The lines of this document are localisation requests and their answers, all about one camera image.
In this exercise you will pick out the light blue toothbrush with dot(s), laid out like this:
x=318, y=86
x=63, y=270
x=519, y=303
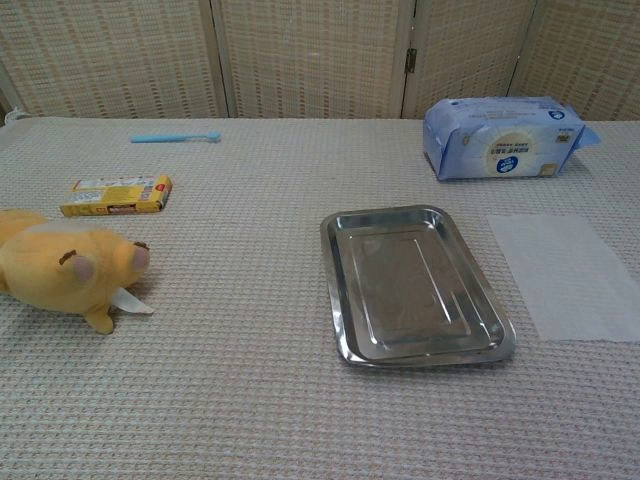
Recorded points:
x=170, y=137

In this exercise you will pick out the yellow plush toy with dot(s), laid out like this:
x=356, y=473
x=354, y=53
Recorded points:
x=55, y=265

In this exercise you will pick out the stainless steel tray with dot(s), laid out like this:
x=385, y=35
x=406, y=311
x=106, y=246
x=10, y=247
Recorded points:
x=410, y=290

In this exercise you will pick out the blue wet wipes pack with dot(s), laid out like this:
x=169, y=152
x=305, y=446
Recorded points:
x=505, y=145

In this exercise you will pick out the white paper sheet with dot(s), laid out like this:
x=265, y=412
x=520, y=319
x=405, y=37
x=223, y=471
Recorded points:
x=565, y=280

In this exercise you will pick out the beige woven tablecloth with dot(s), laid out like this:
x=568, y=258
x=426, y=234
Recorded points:
x=240, y=400

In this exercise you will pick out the bamboo folding screen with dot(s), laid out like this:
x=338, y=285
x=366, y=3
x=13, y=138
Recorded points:
x=310, y=55

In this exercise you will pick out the brass screen hinge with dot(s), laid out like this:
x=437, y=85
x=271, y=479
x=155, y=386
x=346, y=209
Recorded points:
x=411, y=60

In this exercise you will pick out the yellow cardboard box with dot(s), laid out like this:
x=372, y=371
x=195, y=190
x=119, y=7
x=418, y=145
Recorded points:
x=117, y=196

